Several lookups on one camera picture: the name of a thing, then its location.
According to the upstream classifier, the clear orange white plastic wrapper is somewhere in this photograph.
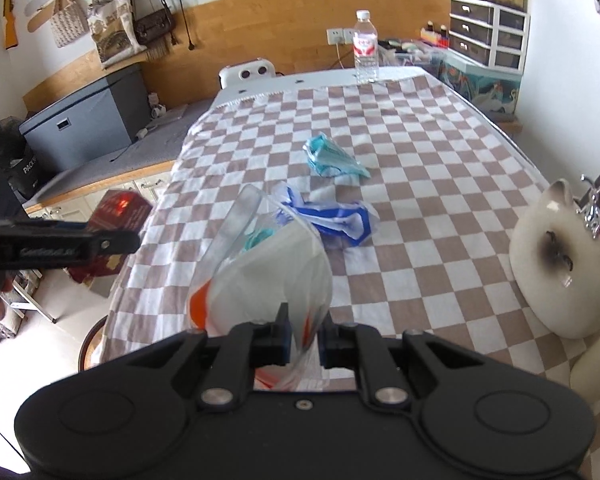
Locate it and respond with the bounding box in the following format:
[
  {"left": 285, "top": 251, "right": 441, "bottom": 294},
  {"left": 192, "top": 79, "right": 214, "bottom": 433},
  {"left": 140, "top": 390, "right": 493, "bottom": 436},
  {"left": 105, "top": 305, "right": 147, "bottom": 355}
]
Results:
[{"left": 187, "top": 185, "right": 332, "bottom": 390}]

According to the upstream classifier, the woven white handbag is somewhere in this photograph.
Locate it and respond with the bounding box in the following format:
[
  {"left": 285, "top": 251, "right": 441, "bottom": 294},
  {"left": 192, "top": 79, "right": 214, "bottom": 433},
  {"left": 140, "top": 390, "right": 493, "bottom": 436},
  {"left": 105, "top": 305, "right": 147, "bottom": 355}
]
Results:
[{"left": 50, "top": 0, "right": 88, "bottom": 48}]

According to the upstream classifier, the teal plastic wrapper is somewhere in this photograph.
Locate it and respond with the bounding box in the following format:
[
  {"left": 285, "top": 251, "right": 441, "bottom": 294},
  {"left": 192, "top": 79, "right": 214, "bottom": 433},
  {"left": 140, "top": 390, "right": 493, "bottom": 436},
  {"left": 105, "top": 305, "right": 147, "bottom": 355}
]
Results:
[{"left": 303, "top": 133, "right": 370, "bottom": 178}]

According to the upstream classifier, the black bag with lettering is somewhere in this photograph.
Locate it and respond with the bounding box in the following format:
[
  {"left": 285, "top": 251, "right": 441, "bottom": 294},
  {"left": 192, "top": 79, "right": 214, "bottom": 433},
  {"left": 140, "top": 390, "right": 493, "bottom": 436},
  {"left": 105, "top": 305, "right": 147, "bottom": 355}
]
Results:
[{"left": 7, "top": 148, "right": 44, "bottom": 200}]

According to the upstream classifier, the round maroon rim trash bin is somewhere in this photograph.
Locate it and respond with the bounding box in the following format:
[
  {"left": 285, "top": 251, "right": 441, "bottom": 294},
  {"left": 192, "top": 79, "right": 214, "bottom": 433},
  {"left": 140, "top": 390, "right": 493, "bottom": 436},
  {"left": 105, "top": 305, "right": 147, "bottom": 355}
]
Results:
[{"left": 78, "top": 315, "right": 107, "bottom": 372}]

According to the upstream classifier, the white ceramic cat figurine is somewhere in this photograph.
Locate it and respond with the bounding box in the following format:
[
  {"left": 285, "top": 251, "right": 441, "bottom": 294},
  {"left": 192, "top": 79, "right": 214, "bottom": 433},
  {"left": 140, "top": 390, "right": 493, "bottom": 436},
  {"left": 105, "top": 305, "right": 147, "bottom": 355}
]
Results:
[{"left": 509, "top": 179, "right": 600, "bottom": 339}]

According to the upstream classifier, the white wall power socket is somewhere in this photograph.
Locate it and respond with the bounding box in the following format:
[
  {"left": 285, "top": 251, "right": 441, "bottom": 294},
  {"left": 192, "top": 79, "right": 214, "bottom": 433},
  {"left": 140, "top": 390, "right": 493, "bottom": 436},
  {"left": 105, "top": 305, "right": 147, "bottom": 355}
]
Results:
[{"left": 326, "top": 28, "right": 354, "bottom": 46}]

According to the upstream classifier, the white cabinet row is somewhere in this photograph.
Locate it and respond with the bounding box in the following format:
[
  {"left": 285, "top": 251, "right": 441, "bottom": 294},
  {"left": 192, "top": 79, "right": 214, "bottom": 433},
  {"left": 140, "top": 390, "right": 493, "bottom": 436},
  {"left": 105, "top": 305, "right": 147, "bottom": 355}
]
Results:
[{"left": 29, "top": 172, "right": 170, "bottom": 222}]

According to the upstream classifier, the grey bench cushion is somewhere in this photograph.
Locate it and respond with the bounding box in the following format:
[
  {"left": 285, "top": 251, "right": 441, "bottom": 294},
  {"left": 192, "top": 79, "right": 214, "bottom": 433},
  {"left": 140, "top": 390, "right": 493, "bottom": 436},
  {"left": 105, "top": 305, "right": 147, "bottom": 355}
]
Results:
[{"left": 23, "top": 99, "right": 212, "bottom": 208}]

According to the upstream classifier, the grey storage box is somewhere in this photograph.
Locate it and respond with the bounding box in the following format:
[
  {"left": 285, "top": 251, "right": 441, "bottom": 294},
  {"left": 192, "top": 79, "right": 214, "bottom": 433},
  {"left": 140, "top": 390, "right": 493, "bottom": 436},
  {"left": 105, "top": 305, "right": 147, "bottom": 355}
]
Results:
[{"left": 19, "top": 64, "right": 150, "bottom": 172}]

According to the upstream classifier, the beige printed tote bag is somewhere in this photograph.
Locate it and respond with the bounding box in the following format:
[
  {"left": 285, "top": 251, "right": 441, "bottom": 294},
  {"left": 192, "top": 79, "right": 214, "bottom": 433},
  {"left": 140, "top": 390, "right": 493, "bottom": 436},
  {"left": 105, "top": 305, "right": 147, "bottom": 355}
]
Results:
[{"left": 87, "top": 0, "right": 147, "bottom": 68}]

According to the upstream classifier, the white drawer organizer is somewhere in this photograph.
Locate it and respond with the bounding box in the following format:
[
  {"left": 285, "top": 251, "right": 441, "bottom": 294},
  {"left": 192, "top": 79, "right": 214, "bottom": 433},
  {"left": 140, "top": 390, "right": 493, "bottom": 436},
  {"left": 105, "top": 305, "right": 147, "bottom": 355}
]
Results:
[{"left": 449, "top": 0, "right": 530, "bottom": 74}]

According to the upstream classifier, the clear water bottle red label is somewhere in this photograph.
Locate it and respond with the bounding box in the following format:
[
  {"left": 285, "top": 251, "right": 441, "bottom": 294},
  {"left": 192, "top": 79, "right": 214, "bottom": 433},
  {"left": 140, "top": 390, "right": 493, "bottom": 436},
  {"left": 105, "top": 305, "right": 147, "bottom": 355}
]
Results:
[{"left": 352, "top": 10, "right": 379, "bottom": 84}]

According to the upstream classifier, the red cardboard box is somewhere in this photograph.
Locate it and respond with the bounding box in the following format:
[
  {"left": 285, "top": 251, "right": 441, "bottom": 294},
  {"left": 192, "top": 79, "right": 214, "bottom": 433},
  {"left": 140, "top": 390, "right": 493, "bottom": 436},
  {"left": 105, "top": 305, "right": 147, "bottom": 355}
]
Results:
[{"left": 68, "top": 190, "right": 152, "bottom": 284}]

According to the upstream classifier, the checkered brown white tablecloth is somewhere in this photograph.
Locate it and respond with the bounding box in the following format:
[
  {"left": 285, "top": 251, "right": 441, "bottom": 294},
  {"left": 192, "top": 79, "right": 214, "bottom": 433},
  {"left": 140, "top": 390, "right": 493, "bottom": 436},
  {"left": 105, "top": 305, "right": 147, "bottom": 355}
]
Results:
[{"left": 98, "top": 72, "right": 600, "bottom": 480}]

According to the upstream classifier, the white small heater appliance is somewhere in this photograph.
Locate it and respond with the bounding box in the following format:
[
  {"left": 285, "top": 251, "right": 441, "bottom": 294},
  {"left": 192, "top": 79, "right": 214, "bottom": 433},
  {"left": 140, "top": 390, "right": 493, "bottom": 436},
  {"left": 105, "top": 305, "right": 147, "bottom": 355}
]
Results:
[{"left": 219, "top": 58, "right": 276, "bottom": 89}]

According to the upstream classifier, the blue white plastic wrapper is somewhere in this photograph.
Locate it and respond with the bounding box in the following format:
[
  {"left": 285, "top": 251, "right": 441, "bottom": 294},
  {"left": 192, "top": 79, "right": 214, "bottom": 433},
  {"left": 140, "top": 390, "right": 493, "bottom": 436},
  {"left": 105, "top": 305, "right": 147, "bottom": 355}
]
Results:
[{"left": 273, "top": 183, "right": 380, "bottom": 247}]

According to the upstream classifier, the dark brown shoulder bag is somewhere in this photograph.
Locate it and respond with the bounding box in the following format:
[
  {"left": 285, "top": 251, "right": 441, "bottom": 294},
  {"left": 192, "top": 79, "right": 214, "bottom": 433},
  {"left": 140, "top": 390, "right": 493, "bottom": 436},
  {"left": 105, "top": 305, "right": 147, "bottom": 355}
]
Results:
[{"left": 134, "top": 0, "right": 175, "bottom": 47}]

